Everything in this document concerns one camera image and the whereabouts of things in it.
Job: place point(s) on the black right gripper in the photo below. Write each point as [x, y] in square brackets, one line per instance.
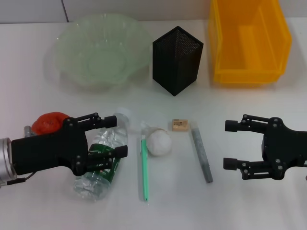
[285, 148]

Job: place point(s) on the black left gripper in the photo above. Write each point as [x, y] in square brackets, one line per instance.
[48, 153]

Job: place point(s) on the clear green-label water bottle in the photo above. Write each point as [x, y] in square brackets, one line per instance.
[110, 137]

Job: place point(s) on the grey marker pen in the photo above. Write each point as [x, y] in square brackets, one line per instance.
[201, 153]

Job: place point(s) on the red orange fruit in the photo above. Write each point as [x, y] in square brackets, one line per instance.
[48, 124]

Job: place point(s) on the green pen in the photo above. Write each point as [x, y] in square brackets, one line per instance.
[144, 167]

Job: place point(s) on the white paper ball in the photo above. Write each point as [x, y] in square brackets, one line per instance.
[158, 143]

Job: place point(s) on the beige eraser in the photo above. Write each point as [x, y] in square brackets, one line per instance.
[179, 124]

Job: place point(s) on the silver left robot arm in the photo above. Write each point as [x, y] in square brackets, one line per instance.
[6, 160]

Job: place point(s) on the green glass fruit plate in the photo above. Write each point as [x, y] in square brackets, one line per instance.
[96, 60]

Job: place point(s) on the black mesh pen holder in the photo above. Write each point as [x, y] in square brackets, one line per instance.
[177, 62]

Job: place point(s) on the yellow plastic bin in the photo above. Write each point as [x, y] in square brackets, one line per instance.
[249, 72]

